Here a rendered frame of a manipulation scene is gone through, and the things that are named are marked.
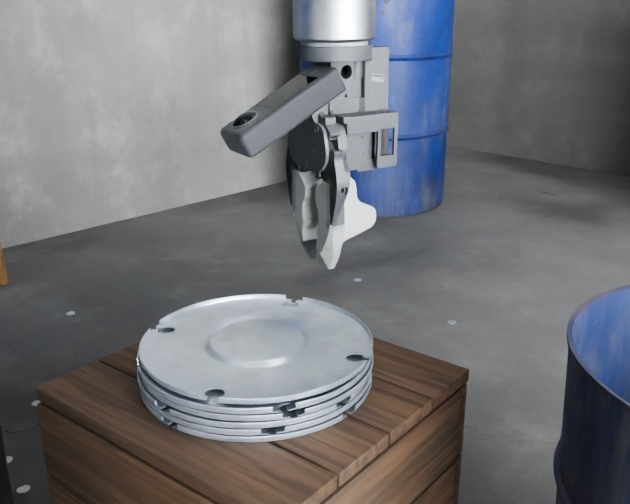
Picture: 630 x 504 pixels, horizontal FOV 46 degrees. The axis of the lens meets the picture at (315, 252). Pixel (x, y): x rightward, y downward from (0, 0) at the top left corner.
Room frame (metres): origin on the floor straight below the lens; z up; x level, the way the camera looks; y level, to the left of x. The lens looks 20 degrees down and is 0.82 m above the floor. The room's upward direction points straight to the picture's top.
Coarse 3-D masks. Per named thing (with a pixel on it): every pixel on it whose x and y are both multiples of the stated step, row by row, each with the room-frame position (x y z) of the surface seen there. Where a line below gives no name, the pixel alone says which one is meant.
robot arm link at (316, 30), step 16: (304, 0) 0.69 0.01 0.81; (320, 0) 0.68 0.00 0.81; (336, 0) 0.68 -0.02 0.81; (352, 0) 0.68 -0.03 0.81; (368, 0) 0.69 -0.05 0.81; (304, 16) 0.69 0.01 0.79; (320, 16) 0.68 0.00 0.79; (336, 16) 0.68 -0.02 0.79; (352, 16) 0.68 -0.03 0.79; (368, 16) 0.69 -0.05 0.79; (304, 32) 0.69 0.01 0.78; (320, 32) 0.68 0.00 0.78; (336, 32) 0.68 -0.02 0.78; (352, 32) 0.68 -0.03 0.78; (368, 32) 0.69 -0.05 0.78
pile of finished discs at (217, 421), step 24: (360, 360) 0.82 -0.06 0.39; (144, 384) 0.77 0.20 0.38; (360, 384) 0.77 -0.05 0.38; (168, 408) 0.75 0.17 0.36; (192, 408) 0.72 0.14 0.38; (216, 408) 0.70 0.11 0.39; (240, 408) 0.70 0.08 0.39; (264, 408) 0.70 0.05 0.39; (288, 408) 0.71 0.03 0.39; (312, 408) 0.71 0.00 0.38; (336, 408) 0.73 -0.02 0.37; (192, 432) 0.71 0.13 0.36; (216, 432) 0.70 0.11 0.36; (240, 432) 0.70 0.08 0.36; (264, 432) 0.70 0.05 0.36; (288, 432) 0.71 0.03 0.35; (312, 432) 0.71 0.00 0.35
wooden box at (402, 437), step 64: (64, 384) 0.82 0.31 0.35; (128, 384) 0.82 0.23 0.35; (384, 384) 0.82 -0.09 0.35; (448, 384) 0.82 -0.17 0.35; (64, 448) 0.78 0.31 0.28; (128, 448) 0.70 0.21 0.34; (192, 448) 0.69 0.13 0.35; (256, 448) 0.69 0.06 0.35; (320, 448) 0.69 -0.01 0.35; (384, 448) 0.71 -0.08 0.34; (448, 448) 0.83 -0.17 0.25
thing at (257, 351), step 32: (160, 320) 0.90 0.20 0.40; (192, 320) 0.91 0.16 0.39; (224, 320) 0.91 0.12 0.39; (256, 320) 0.90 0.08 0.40; (288, 320) 0.91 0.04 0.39; (320, 320) 0.91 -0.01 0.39; (352, 320) 0.91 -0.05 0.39; (160, 352) 0.82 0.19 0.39; (192, 352) 0.82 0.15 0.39; (224, 352) 0.81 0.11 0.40; (256, 352) 0.81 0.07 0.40; (288, 352) 0.81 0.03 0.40; (320, 352) 0.82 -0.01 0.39; (352, 352) 0.82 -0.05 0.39; (160, 384) 0.74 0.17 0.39; (192, 384) 0.74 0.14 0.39; (224, 384) 0.74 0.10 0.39; (256, 384) 0.74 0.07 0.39; (288, 384) 0.74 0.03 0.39; (320, 384) 0.74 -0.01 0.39
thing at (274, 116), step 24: (312, 72) 0.70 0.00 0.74; (336, 72) 0.69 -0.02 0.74; (288, 96) 0.67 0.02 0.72; (312, 96) 0.67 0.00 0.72; (336, 96) 0.69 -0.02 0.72; (240, 120) 0.66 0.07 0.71; (264, 120) 0.65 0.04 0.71; (288, 120) 0.66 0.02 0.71; (240, 144) 0.64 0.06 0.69; (264, 144) 0.65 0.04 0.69
